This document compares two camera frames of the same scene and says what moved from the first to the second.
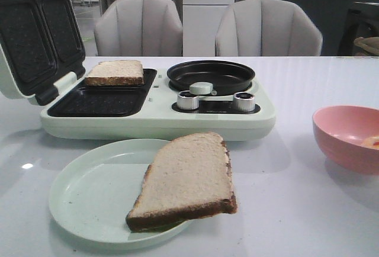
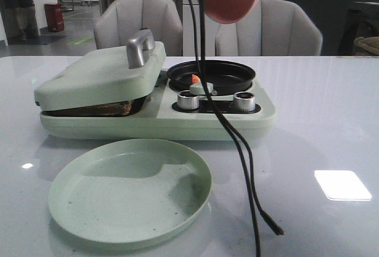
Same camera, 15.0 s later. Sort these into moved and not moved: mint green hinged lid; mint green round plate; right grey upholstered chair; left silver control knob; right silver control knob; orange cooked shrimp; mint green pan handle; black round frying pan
Moved: orange cooked shrimp; mint green hinged lid
Not moved: black round frying pan; right silver control knob; mint green round plate; right grey upholstered chair; mint green pan handle; left silver control knob
